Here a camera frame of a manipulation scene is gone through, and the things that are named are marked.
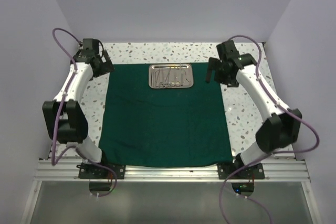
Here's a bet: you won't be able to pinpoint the green surgical cloth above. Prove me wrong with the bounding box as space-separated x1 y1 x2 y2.
99 63 233 168

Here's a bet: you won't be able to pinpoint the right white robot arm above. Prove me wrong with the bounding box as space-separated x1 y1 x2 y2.
205 40 302 178

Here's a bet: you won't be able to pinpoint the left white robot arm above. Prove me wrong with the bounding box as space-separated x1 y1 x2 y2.
42 38 114 178

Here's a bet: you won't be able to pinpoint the steel forceps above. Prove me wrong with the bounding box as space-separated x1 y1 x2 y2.
171 63 191 88

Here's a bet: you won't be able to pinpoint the steel scissors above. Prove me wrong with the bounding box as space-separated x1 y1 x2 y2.
159 67 173 89

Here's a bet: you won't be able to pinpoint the steel instrument tray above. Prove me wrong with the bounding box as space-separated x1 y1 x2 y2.
149 63 194 89

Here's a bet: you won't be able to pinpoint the steel tweezers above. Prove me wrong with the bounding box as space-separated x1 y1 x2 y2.
153 67 164 86

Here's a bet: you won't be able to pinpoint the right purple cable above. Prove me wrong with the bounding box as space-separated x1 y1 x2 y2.
219 35 321 224

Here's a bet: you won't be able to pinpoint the aluminium left side rail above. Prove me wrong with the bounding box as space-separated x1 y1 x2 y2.
39 40 86 161

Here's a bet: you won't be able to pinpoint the aluminium rail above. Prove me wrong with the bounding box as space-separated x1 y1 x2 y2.
39 40 86 161
34 157 310 183

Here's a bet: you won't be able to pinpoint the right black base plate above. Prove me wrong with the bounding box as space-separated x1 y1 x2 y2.
217 163 265 180

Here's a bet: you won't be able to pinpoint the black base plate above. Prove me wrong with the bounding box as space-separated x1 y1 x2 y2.
217 163 265 180
76 163 126 179

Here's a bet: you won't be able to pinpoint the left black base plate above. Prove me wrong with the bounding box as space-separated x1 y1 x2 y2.
76 163 126 179

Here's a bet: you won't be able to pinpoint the aluminium front rail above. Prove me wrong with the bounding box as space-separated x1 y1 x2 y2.
34 157 310 183

